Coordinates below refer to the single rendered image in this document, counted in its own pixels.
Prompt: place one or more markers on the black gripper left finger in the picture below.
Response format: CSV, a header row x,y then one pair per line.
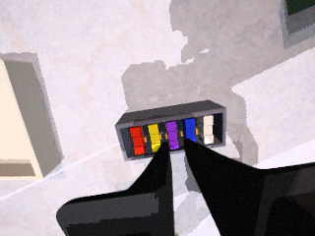
x,y
146,206

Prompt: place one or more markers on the blue fuse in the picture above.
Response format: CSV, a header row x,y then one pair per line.
x,y
188,126

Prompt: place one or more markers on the dark grey fuse block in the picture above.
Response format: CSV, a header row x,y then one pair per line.
x,y
134,137

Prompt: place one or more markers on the small green cube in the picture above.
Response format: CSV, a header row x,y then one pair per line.
x,y
295,6

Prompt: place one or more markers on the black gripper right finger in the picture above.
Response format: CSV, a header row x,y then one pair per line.
x,y
239,196

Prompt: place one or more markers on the yellow fuse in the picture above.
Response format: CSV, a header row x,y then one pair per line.
x,y
153,130

